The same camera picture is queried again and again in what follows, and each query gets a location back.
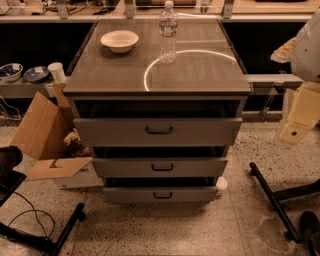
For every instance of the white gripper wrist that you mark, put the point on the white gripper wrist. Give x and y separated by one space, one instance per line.
307 53

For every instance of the grey drawer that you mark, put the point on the grey drawer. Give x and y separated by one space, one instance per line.
153 132
159 167
160 194

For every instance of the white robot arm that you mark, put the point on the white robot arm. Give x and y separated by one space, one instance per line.
303 54

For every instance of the grey drawer cabinet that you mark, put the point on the grey drawer cabinet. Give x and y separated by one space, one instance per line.
204 81

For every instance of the grey top drawer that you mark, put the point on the grey top drawer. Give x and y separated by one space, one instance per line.
153 132

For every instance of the grey bottom drawer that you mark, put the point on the grey bottom drawer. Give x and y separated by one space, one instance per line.
160 194

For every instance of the open cardboard box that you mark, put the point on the open cardboard box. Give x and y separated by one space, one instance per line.
40 135

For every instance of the clear plastic water bottle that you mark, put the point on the clear plastic water bottle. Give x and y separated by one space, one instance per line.
168 26

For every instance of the white bowl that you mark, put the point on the white bowl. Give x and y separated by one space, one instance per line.
120 41

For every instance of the stuffed toy in box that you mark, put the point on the stuffed toy in box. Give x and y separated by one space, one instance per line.
74 144

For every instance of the white paper cup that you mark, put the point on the white paper cup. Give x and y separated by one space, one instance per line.
56 70

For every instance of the blue patterned bowl right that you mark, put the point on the blue patterned bowl right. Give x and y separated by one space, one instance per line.
36 75

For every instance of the blue patterned bowl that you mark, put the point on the blue patterned bowl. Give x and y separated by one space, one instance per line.
36 75
11 72

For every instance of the blue patterned bowl left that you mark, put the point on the blue patterned bowl left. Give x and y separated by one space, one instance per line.
11 72

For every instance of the black stand left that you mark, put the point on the black stand left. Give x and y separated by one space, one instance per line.
10 180

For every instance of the metal shelf rail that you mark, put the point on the metal shelf rail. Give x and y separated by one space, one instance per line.
268 80

